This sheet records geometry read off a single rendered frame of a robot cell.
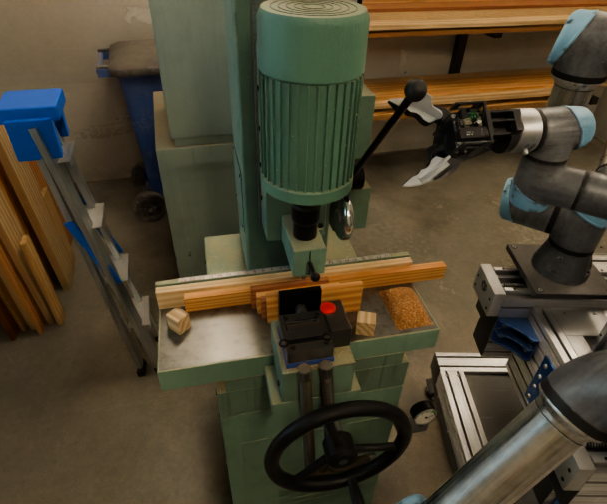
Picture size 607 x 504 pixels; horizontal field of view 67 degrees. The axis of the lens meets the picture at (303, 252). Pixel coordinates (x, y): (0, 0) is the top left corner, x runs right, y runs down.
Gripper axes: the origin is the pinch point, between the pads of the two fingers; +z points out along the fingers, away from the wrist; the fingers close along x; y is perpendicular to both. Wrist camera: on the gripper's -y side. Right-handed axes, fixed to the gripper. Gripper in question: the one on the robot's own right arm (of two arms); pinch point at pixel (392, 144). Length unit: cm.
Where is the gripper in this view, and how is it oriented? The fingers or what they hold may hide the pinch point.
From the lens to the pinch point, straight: 80.8
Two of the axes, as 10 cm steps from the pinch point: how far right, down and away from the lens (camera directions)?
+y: 1.6, -1.7, -9.7
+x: 1.4, 9.8, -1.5
